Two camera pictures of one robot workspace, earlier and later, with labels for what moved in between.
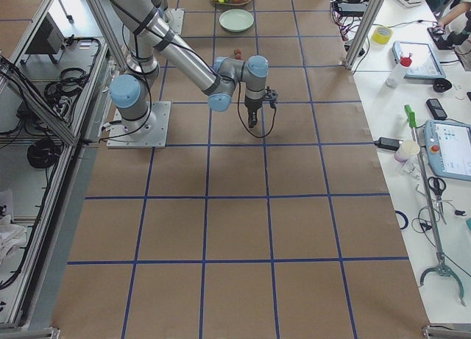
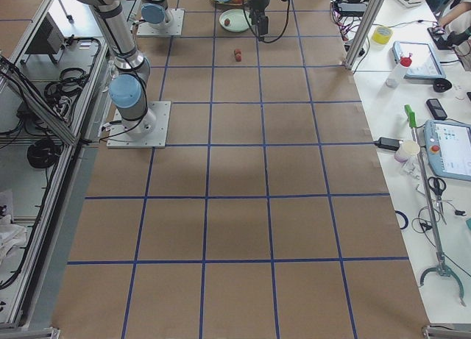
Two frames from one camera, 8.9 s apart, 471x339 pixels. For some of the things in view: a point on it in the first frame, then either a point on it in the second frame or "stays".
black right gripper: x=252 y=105 → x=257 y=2
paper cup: x=408 y=148 stays
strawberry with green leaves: x=238 y=54 stays
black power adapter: x=352 y=9 stays
